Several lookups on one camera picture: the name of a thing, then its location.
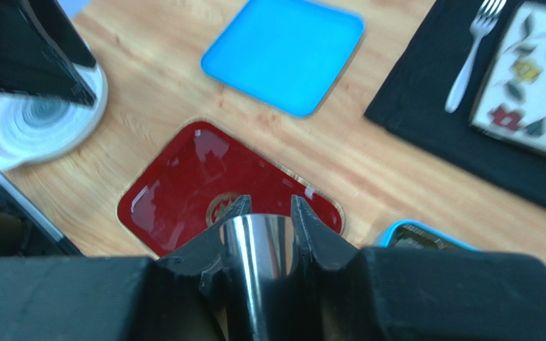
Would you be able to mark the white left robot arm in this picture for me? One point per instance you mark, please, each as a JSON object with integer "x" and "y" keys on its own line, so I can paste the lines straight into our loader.
{"x": 24, "y": 229}

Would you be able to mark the floral square plate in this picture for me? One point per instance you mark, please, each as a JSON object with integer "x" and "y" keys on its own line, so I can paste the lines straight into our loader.
{"x": 511, "y": 103}

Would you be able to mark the black cloth placemat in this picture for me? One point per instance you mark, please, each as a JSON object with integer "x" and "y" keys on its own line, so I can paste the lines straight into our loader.
{"x": 410, "y": 102}

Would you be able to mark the white round plate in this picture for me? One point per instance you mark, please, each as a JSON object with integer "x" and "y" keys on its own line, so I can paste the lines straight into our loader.
{"x": 37, "y": 130}

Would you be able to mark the blue chocolate tin box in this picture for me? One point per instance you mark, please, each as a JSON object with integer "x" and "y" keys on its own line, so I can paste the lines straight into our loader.
{"x": 417, "y": 235}

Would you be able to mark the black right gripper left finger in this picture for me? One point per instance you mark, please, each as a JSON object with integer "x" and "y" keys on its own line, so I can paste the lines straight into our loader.
{"x": 118, "y": 298}

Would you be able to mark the metal serving tongs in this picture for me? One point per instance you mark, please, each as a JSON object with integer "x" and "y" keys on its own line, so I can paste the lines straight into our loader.
{"x": 263, "y": 262}

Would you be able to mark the blue tin lid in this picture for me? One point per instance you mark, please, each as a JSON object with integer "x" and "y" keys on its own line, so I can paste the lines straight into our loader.
{"x": 286, "y": 54}

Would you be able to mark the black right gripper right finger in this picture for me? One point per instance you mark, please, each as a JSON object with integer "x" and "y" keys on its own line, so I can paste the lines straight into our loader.
{"x": 376, "y": 293}

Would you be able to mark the red chocolate tray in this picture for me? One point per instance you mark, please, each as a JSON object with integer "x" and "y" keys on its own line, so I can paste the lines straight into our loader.
{"x": 192, "y": 182}

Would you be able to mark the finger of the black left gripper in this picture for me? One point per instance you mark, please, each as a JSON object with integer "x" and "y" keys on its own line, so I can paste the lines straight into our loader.
{"x": 39, "y": 52}

